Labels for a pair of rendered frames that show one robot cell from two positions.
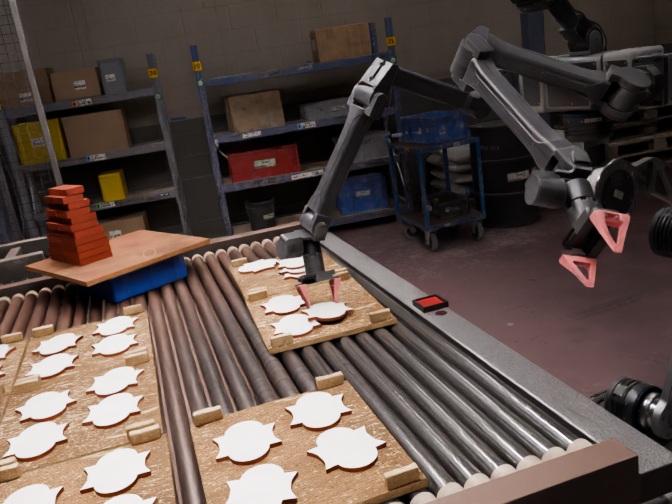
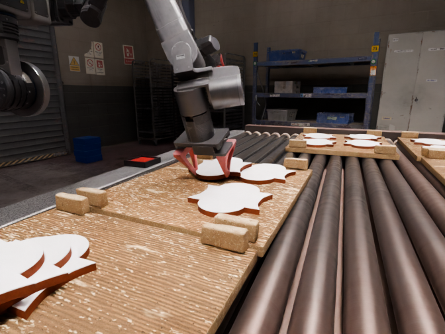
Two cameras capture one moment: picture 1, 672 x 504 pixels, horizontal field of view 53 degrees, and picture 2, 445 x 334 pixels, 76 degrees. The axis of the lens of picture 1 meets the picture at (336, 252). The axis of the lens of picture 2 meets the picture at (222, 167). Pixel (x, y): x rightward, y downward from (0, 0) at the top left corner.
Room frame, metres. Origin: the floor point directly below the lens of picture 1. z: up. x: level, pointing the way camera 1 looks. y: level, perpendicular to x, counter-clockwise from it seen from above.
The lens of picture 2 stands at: (2.26, 0.46, 1.12)
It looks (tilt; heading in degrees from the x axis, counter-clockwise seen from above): 15 degrees down; 218
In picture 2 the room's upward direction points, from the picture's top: straight up
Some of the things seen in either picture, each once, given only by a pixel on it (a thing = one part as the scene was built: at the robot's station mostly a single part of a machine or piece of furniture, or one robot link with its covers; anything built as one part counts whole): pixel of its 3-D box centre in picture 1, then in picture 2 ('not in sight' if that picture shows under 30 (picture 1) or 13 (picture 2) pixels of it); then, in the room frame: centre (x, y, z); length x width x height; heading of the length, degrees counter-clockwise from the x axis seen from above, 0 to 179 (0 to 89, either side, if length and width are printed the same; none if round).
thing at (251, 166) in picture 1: (262, 161); not in sight; (6.46, 0.57, 0.78); 0.66 x 0.45 x 0.28; 99
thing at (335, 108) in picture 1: (333, 108); not in sight; (6.55, -0.18, 1.16); 0.60 x 0.40 x 0.15; 102
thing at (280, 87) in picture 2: not in sight; (287, 87); (-2.42, -1.83, 1.20); 0.36 x 0.28 x 0.22; 87
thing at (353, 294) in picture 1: (315, 311); (213, 186); (1.82, 0.08, 0.93); 0.41 x 0.35 x 0.02; 13
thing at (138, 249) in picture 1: (117, 254); not in sight; (2.46, 0.81, 1.03); 0.50 x 0.50 x 0.02; 44
